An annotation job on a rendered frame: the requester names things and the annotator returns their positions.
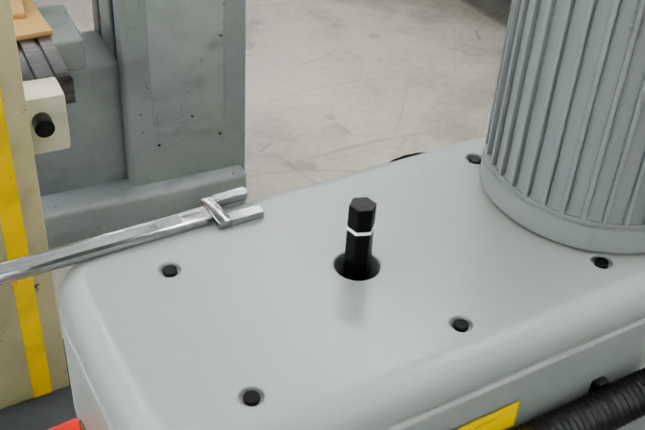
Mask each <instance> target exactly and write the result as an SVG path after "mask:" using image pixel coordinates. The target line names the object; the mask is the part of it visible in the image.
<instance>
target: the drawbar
mask: <svg viewBox="0 0 645 430"><path fill-rule="evenodd" d="M376 206H377V204H376V203H375V202H374V201H372V200H371V199H369V198H368V197H361V198H353V199H352V201H351V203H350V205H349V208H348V219H347V226H348V227H349V228H351V229H352V230H353V231H355V232H357V233H362V232H371V230H372V228H373V226H374V223H375V214H376ZM373 232H374V229H373V231H372V233H371V235H366V236H355V235H354V234H353V233H351V232H350V231H348V230H346V250H345V262H344V272H343V277H344V278H346V279H350V280H355V281H362V280H368V279H369V274H370V258H371V249H372V240H373Z"/></svg>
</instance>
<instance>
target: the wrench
mask: <svg viewBox="0 0 645 430"><path fill-rule="evenodd" d="M247 197H248V191H247V190H246V189H245V188H244V187H240V188H236V189H233V190H229V191H226V192H223V193H219V194H216V195H212V197H208V198H205V199H201V207H198V208H194V209H190V210H187V211H183V212H181V213H177V214H174V215H170V216H166V217H163V218H159V219H156V220H152V221H150V222H146V223H143V224H139V225H135V226H132V227H126V228H122V229H119V230H115V231H113V232H109V233H105V234H102V235H98V236H95V237H91V238H88V239H84V240H81V241H78V242H74V243H71V244H67V245H64V246H60V247H57V248H53V249H50V250H47V251H41V252H37V253H34V254H30V255H26V256H23V257H19V258H16V259H13V260H10V261H6V262H3V263H0V286H1V285H4V284H8V283H11V282H15V281H17V280H20V279H24V278H27V277H31V276H34V275H40V274H43V273H47V272H50V271H54V270H56V269H60V268H63V267H66V266H70V265H73V264H77V263H80V262H84V261H86V260H89V259H93V258H96V257H100V256H103V255H107V254H110V253H113V252H117V251H122V250H125V249H129V248H132V247H135V246H139V245H142V244H146V243H149V242H153V241H155V240H158V239H162V238H165V237H169V236H172V235H176V234H179V233H182V232H185V231H188V230H192V229H195V228H199V227H204V226H208V225H211V224H213V222H214V224H215V225H216V226H217V228H218V229H222V228H225V227H230V226H232V227H235V226H238V225H242V224H244V223H247V222H251V221H254V220H257V219H261V218H264V210H263V209H262V208H261V207H260V206H259V205H255V206H251V207H248V208H244V209H241V210H237V211H234V212H230V213H228V214H227V215H226V213H225V211H224V210H223V209H222V208H221V207H222V206H225V205H229V204H232V203H238V202H241V201H244V200H245V199H246V198H247Z"/></svg>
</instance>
